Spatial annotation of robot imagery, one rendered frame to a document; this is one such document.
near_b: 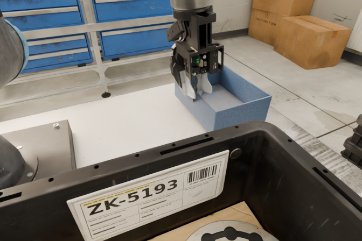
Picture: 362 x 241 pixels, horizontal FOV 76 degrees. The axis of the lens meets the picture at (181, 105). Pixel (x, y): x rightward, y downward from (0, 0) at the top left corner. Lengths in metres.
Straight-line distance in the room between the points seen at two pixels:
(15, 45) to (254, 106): 0.48
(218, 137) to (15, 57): 0.41
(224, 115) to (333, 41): 2.43
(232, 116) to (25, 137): 0.43
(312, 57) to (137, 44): 1.76
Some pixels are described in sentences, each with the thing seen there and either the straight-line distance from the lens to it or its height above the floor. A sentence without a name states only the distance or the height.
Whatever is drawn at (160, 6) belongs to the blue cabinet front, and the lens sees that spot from 1.99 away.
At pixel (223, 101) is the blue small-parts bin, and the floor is 0.72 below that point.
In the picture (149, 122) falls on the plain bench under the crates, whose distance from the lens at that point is 0.58.
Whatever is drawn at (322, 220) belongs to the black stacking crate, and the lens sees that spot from 0.20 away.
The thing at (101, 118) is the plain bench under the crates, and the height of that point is 0.70.
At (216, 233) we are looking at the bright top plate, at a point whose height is 0.86.
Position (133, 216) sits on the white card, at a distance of 0.21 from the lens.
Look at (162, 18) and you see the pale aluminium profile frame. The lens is 1.97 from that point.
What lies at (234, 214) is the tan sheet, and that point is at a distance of 0.27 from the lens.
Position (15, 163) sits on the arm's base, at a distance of 0.46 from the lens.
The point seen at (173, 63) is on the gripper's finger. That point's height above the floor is 0.86.
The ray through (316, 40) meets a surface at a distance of 2.69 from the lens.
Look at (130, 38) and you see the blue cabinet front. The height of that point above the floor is 0.46.
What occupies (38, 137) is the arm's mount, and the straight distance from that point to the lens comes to 0.55.
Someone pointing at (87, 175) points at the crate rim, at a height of 0.93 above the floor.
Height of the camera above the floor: 1.06
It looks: 34 degrees down
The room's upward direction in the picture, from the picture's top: straight up
